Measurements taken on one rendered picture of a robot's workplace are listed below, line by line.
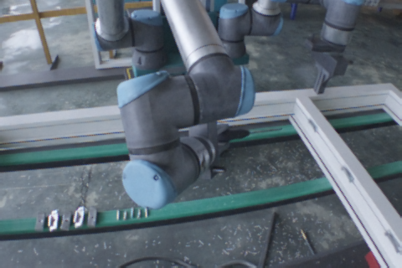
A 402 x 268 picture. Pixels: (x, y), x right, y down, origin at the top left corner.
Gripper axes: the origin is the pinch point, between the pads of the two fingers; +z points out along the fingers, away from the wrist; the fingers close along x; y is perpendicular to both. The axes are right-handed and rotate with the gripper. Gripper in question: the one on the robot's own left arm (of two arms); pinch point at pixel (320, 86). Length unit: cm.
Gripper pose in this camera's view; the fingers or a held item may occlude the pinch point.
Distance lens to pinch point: 96.9
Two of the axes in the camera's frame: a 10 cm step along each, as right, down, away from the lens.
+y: 9.8, -1.0, 1.7
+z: -0.3, 7.7, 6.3
